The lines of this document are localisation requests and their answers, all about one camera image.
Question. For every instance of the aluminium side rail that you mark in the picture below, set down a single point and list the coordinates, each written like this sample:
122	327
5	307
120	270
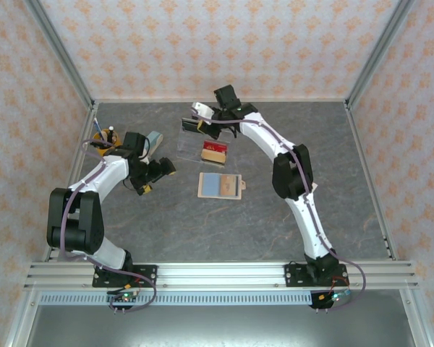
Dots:
360	144
88	126

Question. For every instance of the small circuit board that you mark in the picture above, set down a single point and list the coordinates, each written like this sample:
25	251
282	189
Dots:
334	297
124	297

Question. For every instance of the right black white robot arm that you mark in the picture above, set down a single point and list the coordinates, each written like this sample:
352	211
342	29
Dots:
293	173

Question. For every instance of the blue pen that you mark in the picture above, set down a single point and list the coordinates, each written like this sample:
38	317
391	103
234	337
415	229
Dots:
98	128

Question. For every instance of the aluminium front mounting rail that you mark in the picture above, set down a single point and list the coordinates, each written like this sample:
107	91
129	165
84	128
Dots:
220	276

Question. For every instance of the tan leather card case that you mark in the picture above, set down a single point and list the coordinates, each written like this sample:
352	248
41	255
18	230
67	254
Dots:
213	157

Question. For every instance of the aluminium frame leg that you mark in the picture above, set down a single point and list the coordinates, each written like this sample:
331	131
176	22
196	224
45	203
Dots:
416	321
21	321

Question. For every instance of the teal and tan block eraser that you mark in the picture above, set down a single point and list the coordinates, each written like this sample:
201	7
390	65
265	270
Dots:
155	139

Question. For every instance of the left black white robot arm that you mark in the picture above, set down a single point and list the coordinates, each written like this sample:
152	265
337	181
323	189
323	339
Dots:
76	224

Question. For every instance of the yellow pen cup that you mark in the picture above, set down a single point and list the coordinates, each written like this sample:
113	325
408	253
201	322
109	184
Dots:
103	152

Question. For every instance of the black marker white cap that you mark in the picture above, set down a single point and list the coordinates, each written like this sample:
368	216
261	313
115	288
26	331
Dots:
111	133

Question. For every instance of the aluminium back frame bar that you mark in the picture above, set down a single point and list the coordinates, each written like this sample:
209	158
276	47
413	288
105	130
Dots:
148	100

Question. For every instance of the clear acrylic organizer tray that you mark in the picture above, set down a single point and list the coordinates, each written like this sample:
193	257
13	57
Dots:
191	146

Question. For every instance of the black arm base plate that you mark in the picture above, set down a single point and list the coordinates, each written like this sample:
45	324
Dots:
293	274
148	274

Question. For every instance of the aluminium corner post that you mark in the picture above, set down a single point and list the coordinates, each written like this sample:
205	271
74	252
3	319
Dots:
377	50
62	50

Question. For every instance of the brown credit card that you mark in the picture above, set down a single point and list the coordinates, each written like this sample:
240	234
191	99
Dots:
228	186

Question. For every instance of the pink leather card holder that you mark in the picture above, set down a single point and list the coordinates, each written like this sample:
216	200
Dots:
209	186

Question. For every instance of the red card box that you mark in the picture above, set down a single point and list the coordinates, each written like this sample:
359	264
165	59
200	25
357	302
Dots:
215	146

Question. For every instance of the grey metal panel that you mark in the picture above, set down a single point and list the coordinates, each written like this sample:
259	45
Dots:
220	329

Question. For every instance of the black card with grey edge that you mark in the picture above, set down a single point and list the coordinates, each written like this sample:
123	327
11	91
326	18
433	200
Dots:
189	124

